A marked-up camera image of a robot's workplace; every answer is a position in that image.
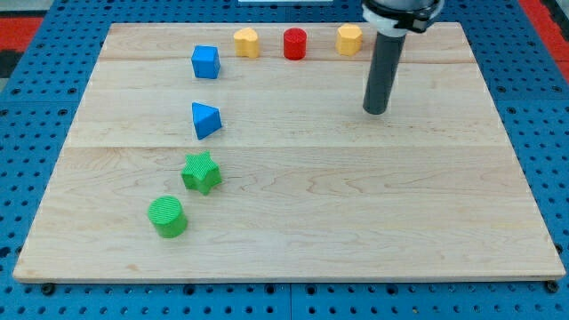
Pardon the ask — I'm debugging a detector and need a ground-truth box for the wooden board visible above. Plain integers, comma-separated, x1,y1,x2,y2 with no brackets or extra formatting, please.
13,22,565,284

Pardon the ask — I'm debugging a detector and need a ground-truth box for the green star block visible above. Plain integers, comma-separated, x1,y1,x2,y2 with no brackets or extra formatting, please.
180,150,222,196

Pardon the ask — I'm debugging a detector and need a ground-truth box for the blue triangular prism block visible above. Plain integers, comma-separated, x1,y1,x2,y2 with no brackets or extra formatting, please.
192,102,222,140

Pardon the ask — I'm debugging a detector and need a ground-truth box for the red cylinder block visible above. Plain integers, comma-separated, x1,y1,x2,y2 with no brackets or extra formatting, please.
283,28,308,60

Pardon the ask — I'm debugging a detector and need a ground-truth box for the yellow heart block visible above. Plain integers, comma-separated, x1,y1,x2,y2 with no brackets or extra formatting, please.
233,28,260,59

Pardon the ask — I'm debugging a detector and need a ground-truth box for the blue cube block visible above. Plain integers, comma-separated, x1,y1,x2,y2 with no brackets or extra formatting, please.
191,45,220,79

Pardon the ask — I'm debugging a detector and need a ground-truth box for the green cylinder block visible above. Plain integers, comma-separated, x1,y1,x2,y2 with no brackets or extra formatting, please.
148,196,188,238

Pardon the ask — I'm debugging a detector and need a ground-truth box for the yellow hexagon block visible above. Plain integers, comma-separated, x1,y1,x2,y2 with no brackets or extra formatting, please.
335,23,363,56

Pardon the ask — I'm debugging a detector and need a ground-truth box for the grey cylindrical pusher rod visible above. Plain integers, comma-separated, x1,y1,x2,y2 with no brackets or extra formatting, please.
363,32,405,115

